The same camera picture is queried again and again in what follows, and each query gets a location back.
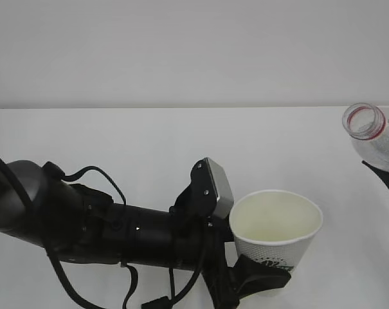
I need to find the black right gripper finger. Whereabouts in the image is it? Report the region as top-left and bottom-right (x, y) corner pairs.
(361, 160), (389, 203)

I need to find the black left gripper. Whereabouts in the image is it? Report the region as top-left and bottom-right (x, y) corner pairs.
(171, 206), (291, 308)

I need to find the clear water bottle red label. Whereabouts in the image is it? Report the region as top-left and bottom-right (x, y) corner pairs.
(342, 103), (389, 172)

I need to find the white paper cup green logo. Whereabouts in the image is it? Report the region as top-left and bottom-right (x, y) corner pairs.
(228, 189), (323, 274)

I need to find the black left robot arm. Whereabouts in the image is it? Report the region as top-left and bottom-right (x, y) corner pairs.
(0, 158), (291, 308)

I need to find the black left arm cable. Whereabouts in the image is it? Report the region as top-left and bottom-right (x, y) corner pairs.
(0, 148), (208, 309)

